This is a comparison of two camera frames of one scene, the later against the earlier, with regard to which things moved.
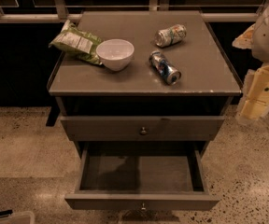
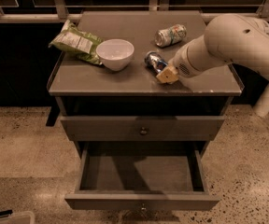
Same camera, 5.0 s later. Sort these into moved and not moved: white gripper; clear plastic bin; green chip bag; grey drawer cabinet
Moved: white gripper
Not moved: green chip bag; grey drawer cabinet; clear plastic bin
